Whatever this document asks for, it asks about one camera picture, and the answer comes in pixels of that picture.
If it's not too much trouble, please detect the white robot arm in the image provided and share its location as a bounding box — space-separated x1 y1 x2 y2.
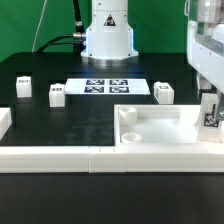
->
81 0 224 121

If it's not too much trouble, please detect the white plate with fiducial tags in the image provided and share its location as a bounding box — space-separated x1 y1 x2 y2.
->
65 78 150 95

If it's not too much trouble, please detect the white square table top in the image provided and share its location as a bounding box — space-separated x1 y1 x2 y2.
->
114 105 224 146

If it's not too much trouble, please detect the white thin cable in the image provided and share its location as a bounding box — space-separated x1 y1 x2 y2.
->
31 0 48 53

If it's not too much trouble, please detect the white U-shaped obstacle fence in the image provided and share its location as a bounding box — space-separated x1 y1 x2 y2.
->
0 108 224 173

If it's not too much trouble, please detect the black cable bundle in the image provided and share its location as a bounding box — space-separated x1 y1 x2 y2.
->
35 0 88 54

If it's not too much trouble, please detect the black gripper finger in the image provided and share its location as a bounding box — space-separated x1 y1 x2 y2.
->
216 90 224 121

